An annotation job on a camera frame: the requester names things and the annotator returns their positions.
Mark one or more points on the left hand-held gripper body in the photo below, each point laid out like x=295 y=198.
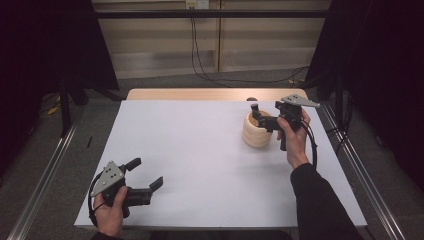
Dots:
x=109 y=178

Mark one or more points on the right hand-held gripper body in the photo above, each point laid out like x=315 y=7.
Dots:
x=293 y=113

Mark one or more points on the ribbed beige brush holder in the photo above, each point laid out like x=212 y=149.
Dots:
x=255 y=138

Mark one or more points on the person's right hand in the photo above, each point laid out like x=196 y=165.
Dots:
x=295 y=146

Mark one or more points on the person's left hand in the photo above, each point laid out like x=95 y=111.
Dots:
x=108 y=220

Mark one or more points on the dark round table knob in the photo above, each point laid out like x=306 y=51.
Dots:
x=251 y=99

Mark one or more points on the small dark stick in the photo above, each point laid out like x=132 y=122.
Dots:
x=89 y=142

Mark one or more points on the white table cover sheet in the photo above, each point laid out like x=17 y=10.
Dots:
x=186 y=133

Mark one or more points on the yellow floor item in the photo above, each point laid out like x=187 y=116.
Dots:
x=53 y=110

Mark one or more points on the black curtain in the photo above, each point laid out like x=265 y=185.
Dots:
x=40 y=50
x=383 y=50

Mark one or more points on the black stand post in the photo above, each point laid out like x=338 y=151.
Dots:
x=65 y=113
x=339 y=100

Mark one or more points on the aluminium floor rail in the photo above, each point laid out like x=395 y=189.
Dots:
x=369 y=185
x=46 y=173

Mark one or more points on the black horizontal frame bar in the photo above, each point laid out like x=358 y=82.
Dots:
x=206 y=13

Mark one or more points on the white wall socket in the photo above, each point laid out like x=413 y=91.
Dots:
x=197 y=4

